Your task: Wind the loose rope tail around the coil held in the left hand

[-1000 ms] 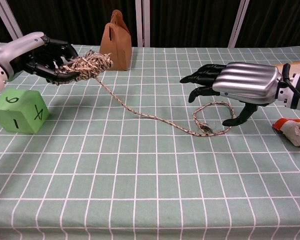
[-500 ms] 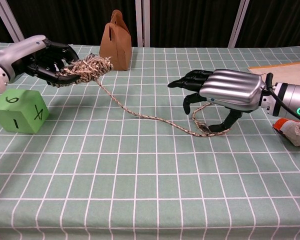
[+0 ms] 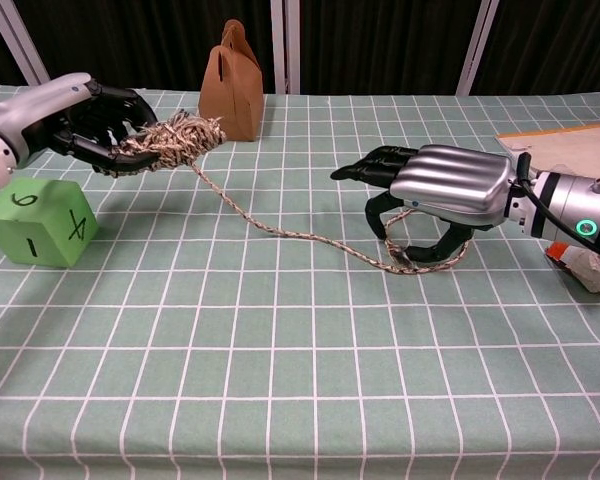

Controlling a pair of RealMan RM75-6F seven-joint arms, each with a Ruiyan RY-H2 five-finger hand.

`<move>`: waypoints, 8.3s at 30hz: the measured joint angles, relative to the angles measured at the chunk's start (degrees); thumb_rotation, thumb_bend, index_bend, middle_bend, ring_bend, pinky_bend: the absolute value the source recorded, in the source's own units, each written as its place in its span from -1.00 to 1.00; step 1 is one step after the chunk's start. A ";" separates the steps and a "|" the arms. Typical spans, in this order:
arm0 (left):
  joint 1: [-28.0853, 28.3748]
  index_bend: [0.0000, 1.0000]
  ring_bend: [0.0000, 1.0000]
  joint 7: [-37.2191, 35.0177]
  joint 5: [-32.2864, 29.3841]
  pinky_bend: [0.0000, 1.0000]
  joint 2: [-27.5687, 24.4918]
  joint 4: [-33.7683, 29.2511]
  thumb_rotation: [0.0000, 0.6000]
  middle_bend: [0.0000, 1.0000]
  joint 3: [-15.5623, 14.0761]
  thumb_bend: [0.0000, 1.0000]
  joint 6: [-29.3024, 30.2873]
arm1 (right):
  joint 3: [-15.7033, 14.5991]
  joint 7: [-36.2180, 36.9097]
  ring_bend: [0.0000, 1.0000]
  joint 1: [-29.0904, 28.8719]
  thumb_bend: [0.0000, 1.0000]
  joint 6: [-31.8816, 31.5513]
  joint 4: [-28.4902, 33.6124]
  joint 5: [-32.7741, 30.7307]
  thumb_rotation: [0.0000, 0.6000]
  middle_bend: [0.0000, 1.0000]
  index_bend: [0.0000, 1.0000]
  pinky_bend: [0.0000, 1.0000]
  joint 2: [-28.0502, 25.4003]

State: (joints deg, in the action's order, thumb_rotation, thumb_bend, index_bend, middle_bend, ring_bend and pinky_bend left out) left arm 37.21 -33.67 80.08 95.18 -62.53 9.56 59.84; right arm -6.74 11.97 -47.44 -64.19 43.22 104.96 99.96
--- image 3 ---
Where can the yellow spined paper notebook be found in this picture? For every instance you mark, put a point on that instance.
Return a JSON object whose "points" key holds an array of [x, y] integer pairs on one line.
{"points": [[565, 145]]}

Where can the green checked tablecloth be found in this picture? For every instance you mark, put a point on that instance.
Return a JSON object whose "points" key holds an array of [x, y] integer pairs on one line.
{"points": [[300, 350]]}

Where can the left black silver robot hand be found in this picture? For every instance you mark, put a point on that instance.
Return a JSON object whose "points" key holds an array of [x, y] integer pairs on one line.
{"points": [[40, 112]]}

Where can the green numbered foam cube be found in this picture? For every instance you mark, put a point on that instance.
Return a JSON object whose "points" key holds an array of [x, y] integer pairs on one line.
{"points": [[35, 227]]}

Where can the orange white snack wrapper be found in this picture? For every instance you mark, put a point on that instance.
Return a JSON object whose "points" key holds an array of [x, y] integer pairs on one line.
{"points": [[595, 272]]}

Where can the white partition post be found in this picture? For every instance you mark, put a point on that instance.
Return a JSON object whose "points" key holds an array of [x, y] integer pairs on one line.
{"points": [[17, 40], [285, 45], [475, 50]]}

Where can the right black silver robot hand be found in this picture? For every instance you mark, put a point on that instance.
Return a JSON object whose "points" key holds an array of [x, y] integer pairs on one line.
{"points": [[450, 185]]}

